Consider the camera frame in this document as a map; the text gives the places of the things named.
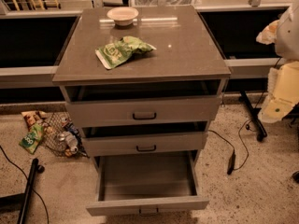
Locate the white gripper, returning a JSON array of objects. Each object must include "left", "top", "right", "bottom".
[{"left": 258, "top": 61, "right": 299, "bottom": 123}]

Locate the grey bottom drawer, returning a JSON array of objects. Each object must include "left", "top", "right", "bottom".
[{"left": 86, "top": 151, "right": 208, "bottom": 216}]

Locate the grey drawer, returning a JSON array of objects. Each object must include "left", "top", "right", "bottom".
[
  {"left": 86, "top": 151, "right": 208, "bottom": 216},
  {"left": 66, "top": 80, "right": 220, "bottom": 128},
  {"left": 83, "top": 121, "right": 207, "bottom": 156}
]

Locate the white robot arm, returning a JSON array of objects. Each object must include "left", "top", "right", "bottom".
[{"left": 256, "top": 1, "right": 299, "bottom": 123}]

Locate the grey middle drawer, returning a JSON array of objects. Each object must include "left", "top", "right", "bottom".
[{"left": 83, "top": 121, "right": 207, "bottom": 156}]

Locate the grey drawer cabinet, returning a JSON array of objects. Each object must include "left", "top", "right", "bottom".
[{"left": 51, "top": 5, "right": 232, "bottom": 173}]

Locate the grey top drawer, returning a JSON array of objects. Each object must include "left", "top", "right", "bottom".
[{"left": 66, "top": 80, "right": 220, "bottom": 128}]

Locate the black stand leg right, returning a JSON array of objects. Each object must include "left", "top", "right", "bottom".
[{"left": 239, "top": 91, "right": 267, "bottom": 142}]

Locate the black stand leg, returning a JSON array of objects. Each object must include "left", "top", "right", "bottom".
[
  {"left": 239, "top": 91, "right": 267, "bottom": 142},
  {"left": 0, "top": 159, "right": 40, "bottom": 224}
]

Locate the green chip bag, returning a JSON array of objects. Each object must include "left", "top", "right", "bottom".
[{"left": 95, "top": 35, "right": 156, "bottom": 70}]

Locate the white bowl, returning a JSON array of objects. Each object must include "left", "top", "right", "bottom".
[{"left": 107, "top": 7, "right": 138, "bottom": 26}]

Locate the clear plastic bottle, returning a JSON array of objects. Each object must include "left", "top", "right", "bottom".
[{"left": 57, "top": 132, "right": 78, "bottom": 154}]

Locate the green snack bag on floor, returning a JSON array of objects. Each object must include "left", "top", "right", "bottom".
[{"left": 19, "top": 124, "right": 44, "bottom": 154}]

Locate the brown snack bag on floor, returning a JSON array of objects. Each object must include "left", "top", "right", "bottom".
[{"left": 21, "top": 110, "right": 48, "bottom": 129}]

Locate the black stand leg left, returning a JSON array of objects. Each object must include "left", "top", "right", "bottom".
[{"left": 0, "top": 159, "right": 40, "bottom": 224}]

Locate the black floor cable right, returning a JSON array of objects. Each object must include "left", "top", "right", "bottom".
[{"left": 207, "top": 58, "right": 283, "bottom": 172}]

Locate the black floor cable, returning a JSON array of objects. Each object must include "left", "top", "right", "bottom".
[
  {"left": 0, "top": 145, "right": 50, "bottom": 224},
  {"left": 207, "top": 58, "right": 283, "bottom": 172}
]

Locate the wire mesh basket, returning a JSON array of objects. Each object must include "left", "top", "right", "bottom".
[{"left": 41, "top": 112, "right": 87, "bottom": 158}]

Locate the black floor cable left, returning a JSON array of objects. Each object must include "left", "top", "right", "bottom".
[{"left": 0, "top": 145, "right": 50, "bottom": 224}]

